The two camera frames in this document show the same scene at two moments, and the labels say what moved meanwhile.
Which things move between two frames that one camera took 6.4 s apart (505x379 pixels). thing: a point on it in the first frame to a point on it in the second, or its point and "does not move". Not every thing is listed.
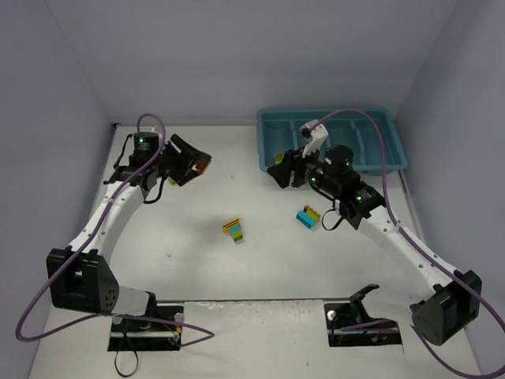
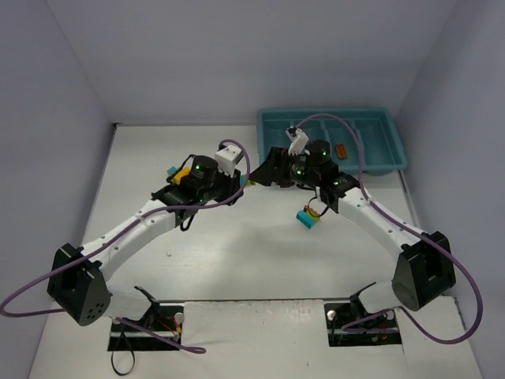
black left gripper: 176,163 to 235,183
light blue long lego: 303,217 does not move
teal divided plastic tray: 278,132 does not move
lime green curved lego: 313,214 does not move
